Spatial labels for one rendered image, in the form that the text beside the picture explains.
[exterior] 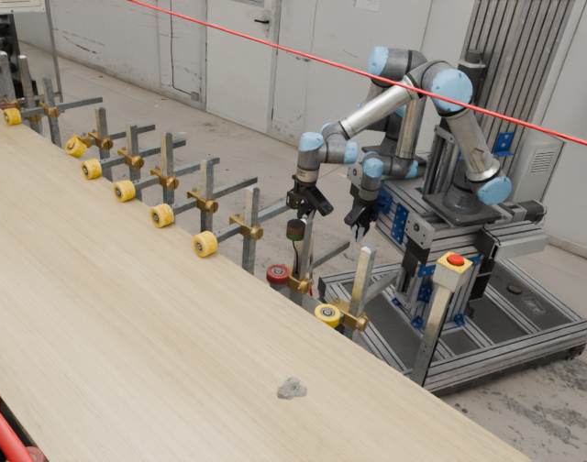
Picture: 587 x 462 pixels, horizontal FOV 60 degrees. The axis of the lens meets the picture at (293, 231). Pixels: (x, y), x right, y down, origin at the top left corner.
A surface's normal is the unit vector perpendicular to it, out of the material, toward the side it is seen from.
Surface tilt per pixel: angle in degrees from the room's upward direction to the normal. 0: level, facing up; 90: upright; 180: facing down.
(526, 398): 0
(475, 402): 0
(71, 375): 0
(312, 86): 90
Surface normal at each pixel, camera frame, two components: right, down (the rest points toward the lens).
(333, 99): -0.59, 0.38
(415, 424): 0.10, -0.84
